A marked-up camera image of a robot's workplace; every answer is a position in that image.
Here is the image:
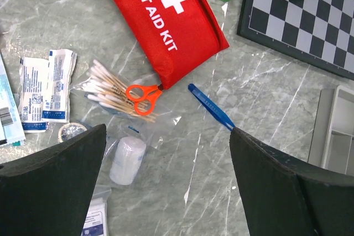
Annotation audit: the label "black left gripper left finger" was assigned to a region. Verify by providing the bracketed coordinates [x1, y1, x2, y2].
[1, 124, 106, 235]

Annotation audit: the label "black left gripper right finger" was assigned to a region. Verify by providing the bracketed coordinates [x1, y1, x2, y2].
[230, 128, 353, 235]

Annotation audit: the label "white gauze roll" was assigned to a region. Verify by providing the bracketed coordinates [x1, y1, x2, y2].
[103, 123, 170, 186]

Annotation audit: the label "blue plastic tweezers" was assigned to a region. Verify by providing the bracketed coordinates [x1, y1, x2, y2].
[188, 83, 235, 131]

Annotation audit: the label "orange handled scissors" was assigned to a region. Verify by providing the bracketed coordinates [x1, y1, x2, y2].
[126, 84, 164, 116]

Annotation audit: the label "red first aid kit pouch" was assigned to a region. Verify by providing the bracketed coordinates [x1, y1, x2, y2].
[114, 0, 229, 90]

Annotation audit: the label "white gauze pad packet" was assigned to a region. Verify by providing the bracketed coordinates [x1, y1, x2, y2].
[81, 185, 112, 236]

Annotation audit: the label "grey plastic tray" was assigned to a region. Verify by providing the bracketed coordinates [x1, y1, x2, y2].
[308, 85, 354, 176]

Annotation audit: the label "medical tape roll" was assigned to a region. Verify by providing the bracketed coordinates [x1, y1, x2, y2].
[58, 122, 87, 143]

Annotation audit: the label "teal striped wipe packet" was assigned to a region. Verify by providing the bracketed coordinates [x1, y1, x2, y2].
[1, 57, 25, 146]

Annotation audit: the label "bag of cotton swabs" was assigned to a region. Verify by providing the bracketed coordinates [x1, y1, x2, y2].
[70, 59, 181, 128]

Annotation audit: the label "white bandage packet left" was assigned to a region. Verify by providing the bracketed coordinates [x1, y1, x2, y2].
[18, 57, 49, 133]

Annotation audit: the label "white bandage packet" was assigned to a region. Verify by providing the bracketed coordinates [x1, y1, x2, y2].
[18, 57, 49, 133]
[42, 49, 77, 123]

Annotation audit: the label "white bandage packet right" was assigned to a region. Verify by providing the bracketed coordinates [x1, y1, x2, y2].
[42, 49, 77, 123]

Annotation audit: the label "black grey chessboard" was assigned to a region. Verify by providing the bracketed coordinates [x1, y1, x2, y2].
[237, 0, 353, 80]

